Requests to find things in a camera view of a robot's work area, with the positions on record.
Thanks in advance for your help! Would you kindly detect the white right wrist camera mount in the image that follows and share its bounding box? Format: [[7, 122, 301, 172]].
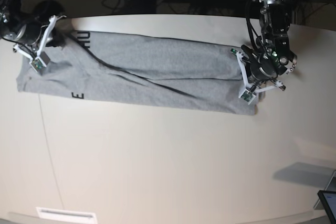
[[13, 15, 66, 74]]

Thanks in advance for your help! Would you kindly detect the grey T-shirt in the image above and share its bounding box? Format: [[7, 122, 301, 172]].
[[16, 31, 257, 115]]

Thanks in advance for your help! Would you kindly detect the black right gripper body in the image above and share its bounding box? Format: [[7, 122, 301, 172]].
[[7, 20, 47, 46]]

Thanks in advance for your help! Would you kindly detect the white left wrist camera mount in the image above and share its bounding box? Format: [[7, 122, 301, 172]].
[[230, 45, 286, 105]]

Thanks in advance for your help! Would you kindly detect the tablet screen corner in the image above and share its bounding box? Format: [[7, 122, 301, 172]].
[[318, 190, 335, 224]]

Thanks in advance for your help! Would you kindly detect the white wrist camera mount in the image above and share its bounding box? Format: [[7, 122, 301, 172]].
[[230, 45, 286, 105], [13, 15, 66, 74]]

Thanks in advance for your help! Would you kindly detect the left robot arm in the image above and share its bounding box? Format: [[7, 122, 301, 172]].
[[242, 0, 297, 85]]

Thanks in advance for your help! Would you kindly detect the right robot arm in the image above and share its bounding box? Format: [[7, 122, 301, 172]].
[[1, 0, 65, 48]]

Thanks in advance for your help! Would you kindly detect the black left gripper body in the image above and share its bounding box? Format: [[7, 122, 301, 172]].
[[240, 45, 281, 85]]

